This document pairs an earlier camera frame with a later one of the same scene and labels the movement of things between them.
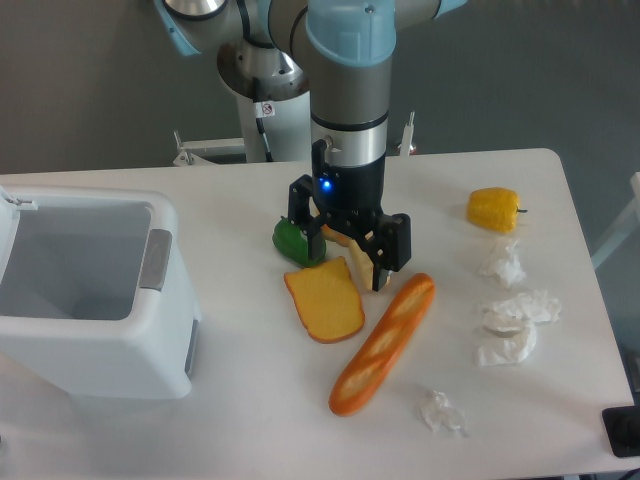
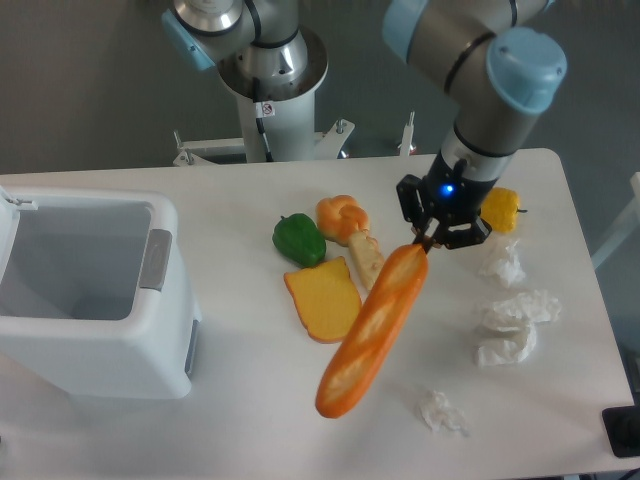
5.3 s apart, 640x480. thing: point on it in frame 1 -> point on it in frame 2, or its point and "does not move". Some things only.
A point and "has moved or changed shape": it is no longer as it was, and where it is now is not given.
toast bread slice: x=326 y=300 does not move
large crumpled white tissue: x=509 y=327 does not move
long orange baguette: x=394 y=323 has moved or changed shape
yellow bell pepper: x=494 y=208 does not move
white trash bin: x=82 y=313 does not move
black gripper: x=351 y=199 -> x=455 y=194
